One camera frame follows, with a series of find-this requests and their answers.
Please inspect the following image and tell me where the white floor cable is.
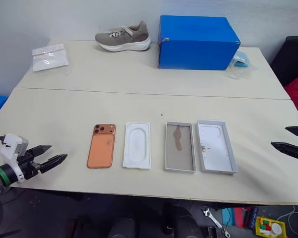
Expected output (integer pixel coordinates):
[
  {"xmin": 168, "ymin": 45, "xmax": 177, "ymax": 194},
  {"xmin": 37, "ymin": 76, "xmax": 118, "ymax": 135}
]
[{"xmin": 277, "ymin": 205, "xmax": 298, "ymax": 225}]

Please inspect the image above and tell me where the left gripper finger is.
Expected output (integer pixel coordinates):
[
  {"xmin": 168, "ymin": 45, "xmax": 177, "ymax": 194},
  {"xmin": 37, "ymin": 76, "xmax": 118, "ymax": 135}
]
[
  {"xmin": 39, "ymin": 153, "xmax": 68, "ymax": 174},
  {"xmin": 27, "ymin": 145, "xmax": 52, "ymax": 160}
]

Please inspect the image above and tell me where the white moulded tray insert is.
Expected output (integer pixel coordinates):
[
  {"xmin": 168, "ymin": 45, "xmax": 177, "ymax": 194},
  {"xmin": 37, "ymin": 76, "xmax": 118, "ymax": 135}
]
[{"xmin": 122, "ymin": 121, "xmax": 152, "ymax": 171}]

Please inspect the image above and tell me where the blue cardboard shoe box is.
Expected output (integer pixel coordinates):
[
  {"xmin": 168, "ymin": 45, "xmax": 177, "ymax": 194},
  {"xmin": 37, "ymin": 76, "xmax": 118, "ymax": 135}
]
[{"xmin": 157, "ymin": 15, "xmax": 242, "ymax": 71}]

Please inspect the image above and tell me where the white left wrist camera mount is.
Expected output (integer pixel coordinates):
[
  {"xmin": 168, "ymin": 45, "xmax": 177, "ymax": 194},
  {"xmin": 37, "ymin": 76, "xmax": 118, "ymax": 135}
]
[{"xmin": 0, "ymin": 133, "xmax": 30, "ymax": 184}]

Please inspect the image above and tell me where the orange smartphone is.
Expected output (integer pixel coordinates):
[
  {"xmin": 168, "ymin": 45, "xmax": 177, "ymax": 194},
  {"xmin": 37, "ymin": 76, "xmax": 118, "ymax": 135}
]
[{"xmin": 86, "ymin": 123, "xmax": 117, "ymax": 170}]

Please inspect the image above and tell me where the phone box base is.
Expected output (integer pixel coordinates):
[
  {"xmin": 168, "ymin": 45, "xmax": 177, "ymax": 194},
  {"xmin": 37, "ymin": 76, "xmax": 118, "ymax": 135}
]
[{"xmin": 164, "ymin": 120, "xmax": 198, "ymax": 173}]

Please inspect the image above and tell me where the taupe sneaker white sole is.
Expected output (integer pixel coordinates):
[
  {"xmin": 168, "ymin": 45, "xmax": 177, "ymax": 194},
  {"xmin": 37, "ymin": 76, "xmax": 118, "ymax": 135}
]
[{"xmin": 94, "ymin": 20, "xmax": 152, "ymax": 53}]

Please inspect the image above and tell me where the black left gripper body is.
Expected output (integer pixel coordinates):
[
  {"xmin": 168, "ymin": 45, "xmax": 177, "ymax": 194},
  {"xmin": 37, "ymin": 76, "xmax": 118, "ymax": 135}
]
[{"xmin": 16, "ymin": 150, "xmax": 43, "ymax": 180}]

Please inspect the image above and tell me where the row of colourful plastic bins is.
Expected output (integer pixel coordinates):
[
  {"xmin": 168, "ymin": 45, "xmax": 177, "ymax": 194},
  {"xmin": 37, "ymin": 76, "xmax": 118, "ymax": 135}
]
[{"xmin": 221, "ymin": 207, "xmax": 259, "ymax": 229}]

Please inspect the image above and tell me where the yellow bin with colourful parts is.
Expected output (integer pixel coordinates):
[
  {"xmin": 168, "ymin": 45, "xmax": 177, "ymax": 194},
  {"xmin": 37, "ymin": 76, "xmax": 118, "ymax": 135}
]
[{"xmin": 254, "ymin": 216, "xmax": 287, "ymax": 238}]

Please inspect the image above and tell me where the white phone box lid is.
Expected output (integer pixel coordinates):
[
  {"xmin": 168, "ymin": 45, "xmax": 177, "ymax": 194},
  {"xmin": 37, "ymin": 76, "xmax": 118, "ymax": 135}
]
[{"xmin": 196, "ymin": 119, "xmax": 239, "ymax": 176}]

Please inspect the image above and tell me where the clear bag with blue item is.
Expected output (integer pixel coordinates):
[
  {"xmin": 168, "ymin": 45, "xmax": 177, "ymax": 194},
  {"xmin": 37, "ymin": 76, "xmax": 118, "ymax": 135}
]
[{"xmin": 227, "ymin": 51, "xmax": 253, "ymax": 80}]

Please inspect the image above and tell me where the black chair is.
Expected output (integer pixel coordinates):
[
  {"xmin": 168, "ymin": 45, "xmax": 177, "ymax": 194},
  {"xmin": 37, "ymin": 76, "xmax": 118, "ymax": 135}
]
[{"xmin": 270, "ymin": 36, "xmax": 298, "ymax": 87}]

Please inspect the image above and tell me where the silver adjustable wrench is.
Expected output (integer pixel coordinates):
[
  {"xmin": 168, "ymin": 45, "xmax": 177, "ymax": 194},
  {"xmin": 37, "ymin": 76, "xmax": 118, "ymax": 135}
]
[{"xmin": 201, "ymin": 205, "xmax": 230, "ymax": 237}]

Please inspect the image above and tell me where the white plastic zip bag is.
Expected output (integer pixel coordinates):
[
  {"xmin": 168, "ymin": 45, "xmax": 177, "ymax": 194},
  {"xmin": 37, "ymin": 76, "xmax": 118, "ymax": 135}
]
[{"xmin": 31, "ymin": 43, "xmax": 70, "ymax": 73}]

